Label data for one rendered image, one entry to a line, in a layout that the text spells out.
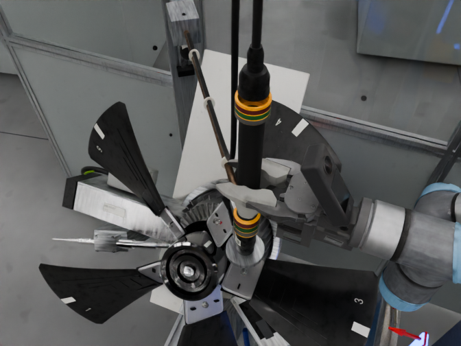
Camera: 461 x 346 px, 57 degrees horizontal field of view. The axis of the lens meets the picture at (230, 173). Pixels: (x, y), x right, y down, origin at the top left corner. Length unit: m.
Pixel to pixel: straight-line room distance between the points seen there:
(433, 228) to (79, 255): 1.98
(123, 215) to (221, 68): 0.42
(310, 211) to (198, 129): 0.55
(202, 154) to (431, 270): 0.64
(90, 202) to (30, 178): 1.70
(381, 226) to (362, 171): 1.01
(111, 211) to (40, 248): 1.42
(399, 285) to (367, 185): 0.98
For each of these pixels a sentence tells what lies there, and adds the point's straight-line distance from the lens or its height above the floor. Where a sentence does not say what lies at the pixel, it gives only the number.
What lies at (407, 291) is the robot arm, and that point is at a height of 1.39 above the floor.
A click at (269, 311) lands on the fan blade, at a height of 1.18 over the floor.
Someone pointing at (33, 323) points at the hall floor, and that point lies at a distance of 2.29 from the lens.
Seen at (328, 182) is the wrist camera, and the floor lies 1.55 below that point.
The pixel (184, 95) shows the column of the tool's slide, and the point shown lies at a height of 1.08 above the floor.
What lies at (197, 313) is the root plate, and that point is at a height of 1.11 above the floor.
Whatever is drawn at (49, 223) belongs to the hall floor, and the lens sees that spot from 2.54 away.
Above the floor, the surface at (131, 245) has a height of 1.10.
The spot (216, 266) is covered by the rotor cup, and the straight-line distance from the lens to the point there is 0.82.
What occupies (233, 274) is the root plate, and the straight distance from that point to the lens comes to 0.87.
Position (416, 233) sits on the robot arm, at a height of 1.50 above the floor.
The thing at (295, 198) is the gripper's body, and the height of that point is 1.50.
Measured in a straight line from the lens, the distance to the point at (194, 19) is 1.11.
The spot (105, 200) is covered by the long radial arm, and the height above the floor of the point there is 1.13.
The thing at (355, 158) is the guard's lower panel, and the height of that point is 0.85.
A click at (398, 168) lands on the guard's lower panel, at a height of 0.86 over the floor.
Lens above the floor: 1.97
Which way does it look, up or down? 51 degrees down
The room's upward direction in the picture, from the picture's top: straight up
